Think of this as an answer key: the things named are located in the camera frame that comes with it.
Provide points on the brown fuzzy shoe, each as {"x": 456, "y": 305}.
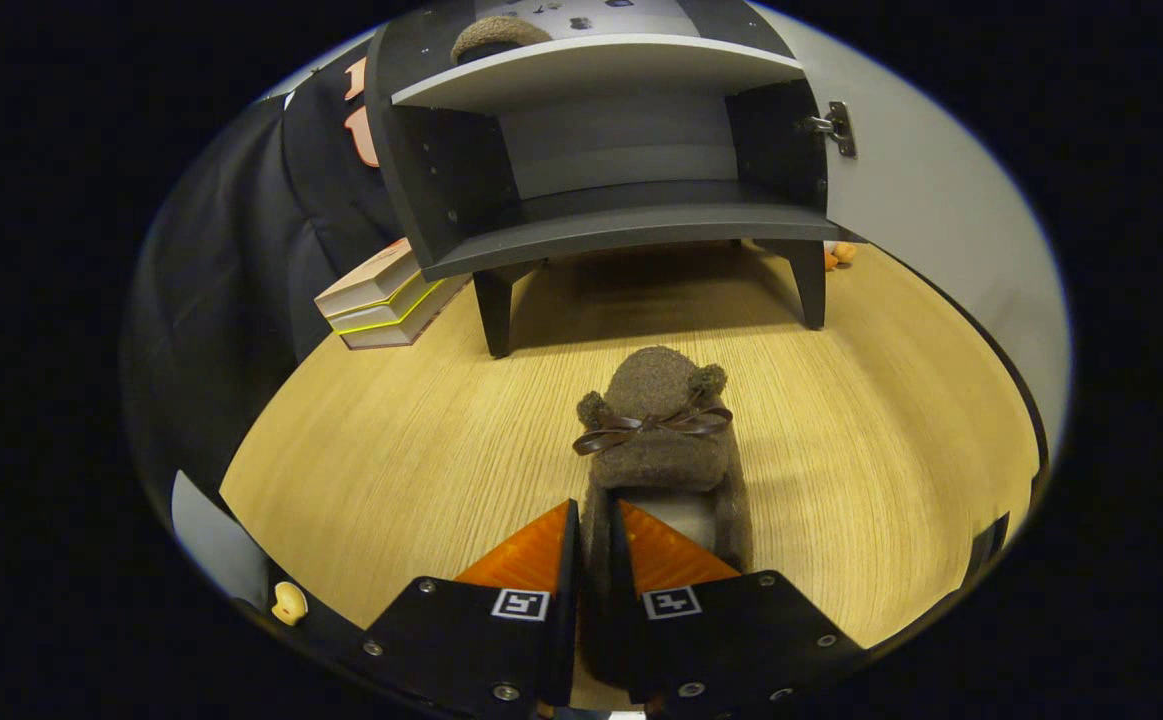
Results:
{"x": 496, "y": 35}
{"x": 656, "y": 450}

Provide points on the dark grey shoe cabinet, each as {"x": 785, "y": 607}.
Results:
{"x": 631, "y": 225}

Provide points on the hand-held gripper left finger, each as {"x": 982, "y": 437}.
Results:
{"x": 566, "y": 650}

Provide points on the small orange toy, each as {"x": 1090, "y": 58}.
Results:
{"x": 841, "y": 253}

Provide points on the small yellow knob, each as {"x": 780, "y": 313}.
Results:
{"x": 289, "y": 603}

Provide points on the black backdrop cloth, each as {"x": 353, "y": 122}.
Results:
{"x": 221, "y": 280}

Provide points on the maroon cover book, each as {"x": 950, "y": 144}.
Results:
{"x": 396, "y": 336}

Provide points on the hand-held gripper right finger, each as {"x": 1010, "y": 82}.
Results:
{"x": 623, "y": 640}

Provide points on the yellow edged book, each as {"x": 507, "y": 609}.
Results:
{"x": 391, "y": 315}

